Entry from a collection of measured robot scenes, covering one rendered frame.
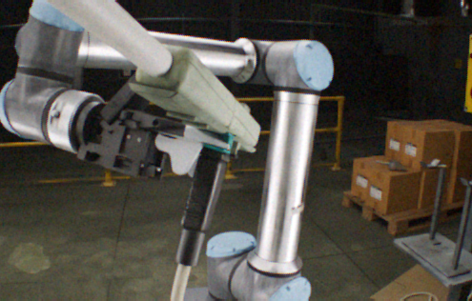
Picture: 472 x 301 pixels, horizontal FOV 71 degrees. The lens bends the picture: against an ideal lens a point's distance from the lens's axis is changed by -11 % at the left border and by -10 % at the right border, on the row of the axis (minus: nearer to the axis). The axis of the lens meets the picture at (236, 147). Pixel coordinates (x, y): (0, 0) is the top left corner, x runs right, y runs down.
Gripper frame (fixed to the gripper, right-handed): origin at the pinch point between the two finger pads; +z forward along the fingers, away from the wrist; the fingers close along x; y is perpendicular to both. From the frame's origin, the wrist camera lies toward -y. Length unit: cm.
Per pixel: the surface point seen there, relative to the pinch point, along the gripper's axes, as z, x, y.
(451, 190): 135, -322, -41
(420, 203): 103, -306, -21
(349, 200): 39, -336, -10
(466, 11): 261, -759, -526
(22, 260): -185, -172, 104
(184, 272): -0.7, 0.0, 17.3
